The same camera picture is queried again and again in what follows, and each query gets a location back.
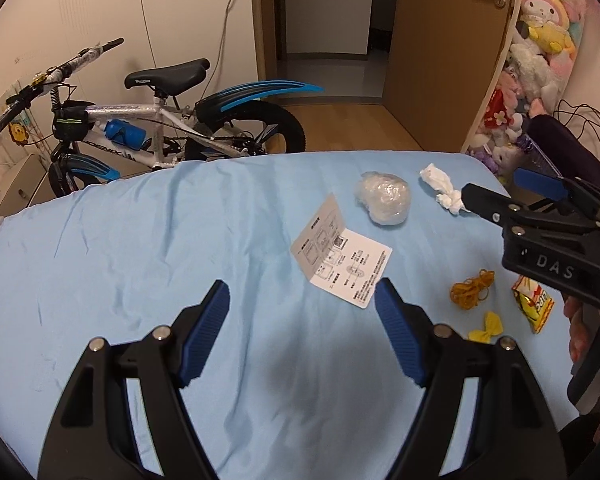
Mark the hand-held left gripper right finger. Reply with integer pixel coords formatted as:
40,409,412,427
374,277,567,480

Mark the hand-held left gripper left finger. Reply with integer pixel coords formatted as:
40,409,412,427
36,280,231,480

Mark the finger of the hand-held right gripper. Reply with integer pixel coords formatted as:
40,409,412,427
514,168,600,226
461,183,546,231

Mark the yellow and red snack packet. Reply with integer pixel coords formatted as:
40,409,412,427
511,276,557,334

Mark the white tissue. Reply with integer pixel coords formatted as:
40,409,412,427
419,162,467,217

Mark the bunch of brown rubber bands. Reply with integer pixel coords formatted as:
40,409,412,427
449,268,496,309

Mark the yellow bow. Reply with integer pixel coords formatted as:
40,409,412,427
467,311,506,344

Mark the white printed leaflet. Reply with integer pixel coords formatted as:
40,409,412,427
290,193,393,309

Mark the ball of clear plastic wrap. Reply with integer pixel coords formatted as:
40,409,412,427
354,171,412,226

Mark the person's right hand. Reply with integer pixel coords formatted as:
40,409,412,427
564,297,588,362

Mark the dark cloth covered chair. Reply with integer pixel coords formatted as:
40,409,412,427
522,114,600,196

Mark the wooden door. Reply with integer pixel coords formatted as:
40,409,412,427
382,0,523,153

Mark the pile of plush toys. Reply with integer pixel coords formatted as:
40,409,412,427
462,0,588,176

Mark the person's right leg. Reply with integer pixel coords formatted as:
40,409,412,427
560,405,600,471

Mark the blue water bottle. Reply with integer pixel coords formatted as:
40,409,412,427
104,119,148,151

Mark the white and blue bicycle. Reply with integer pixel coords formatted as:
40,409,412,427
0,37,326,198

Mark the beige nightstand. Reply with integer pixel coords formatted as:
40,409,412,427
0,154,56,217

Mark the white board with lion sticker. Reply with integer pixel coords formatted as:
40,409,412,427
0,80,46,156

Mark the black cable bundle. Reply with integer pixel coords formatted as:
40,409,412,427
552,100,600,146

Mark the black bicycle frame bag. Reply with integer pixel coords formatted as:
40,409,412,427
52,101,93,141

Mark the wooden door frame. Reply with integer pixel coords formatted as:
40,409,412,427
250,0,286,106

